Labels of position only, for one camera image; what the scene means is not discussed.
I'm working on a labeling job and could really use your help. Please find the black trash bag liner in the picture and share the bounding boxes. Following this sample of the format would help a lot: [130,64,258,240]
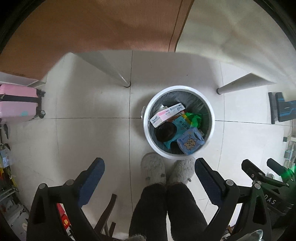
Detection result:
[142,85,215,159]

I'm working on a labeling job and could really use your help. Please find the white round trash bin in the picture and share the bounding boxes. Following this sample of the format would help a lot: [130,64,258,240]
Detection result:
[142,85,215,160]

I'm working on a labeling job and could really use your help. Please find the red packaging box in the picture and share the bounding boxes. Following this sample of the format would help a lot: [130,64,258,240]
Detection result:
[56,203,70,230]

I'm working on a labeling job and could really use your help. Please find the cluttered shelf items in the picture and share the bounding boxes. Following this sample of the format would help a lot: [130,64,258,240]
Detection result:
[0,123,31,232]

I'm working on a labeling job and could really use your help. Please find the dark wooden stool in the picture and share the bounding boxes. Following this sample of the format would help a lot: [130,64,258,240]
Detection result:
[94,194,117,237]

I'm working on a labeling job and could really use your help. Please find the black blue weight bench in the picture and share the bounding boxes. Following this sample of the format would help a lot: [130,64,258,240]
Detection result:
[268,92,296,125]

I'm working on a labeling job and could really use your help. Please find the right grey fuzzy slipper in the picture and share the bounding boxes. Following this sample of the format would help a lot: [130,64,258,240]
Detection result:
[166,159,195,186]

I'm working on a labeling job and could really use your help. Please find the grey fuzzy slipper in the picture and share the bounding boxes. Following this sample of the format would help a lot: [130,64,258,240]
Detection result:
[166,159,195,186]
[140,153,167,186]

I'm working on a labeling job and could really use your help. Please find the blue cartoon tissue pack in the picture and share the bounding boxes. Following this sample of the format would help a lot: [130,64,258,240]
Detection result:
[177,127,205,156]

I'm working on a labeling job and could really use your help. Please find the green plastic wrapper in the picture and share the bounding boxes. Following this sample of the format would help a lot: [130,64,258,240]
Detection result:
[183,113,202,128]

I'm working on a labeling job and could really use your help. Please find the teal snack packet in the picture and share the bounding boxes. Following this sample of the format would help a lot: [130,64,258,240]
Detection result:
[164,114,191,149]

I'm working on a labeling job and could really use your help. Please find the right white table leg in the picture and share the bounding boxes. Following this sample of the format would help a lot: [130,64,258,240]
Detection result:
[216,73,275,95]

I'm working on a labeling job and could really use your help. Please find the white table leg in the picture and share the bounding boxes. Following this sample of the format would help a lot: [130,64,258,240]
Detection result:
[216,73,275,95]
[74,51,131,88]

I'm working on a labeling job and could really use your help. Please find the black round lid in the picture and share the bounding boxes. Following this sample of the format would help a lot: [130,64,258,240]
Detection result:
[155,121,177,142]

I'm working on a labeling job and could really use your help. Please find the person's black fleece trousers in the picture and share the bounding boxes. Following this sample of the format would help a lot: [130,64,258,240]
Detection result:
[128,183,207,240]

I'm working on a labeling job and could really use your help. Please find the left grey fuzzy slipper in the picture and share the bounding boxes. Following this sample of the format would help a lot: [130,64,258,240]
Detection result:
[140,153,167,186]

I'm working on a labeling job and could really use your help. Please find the white pink medicine box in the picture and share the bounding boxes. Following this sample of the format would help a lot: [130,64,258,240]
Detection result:
[150,103,185,128]

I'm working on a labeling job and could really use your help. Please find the pink suitcase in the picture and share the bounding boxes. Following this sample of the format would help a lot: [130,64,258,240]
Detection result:
[1,84,46,124]

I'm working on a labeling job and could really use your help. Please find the pink and striped tablecloth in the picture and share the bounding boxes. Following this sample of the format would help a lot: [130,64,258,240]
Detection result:
[1,1,295,88]

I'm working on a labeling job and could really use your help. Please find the left white table leg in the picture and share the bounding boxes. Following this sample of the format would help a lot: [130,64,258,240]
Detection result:
[74,51,131,88]

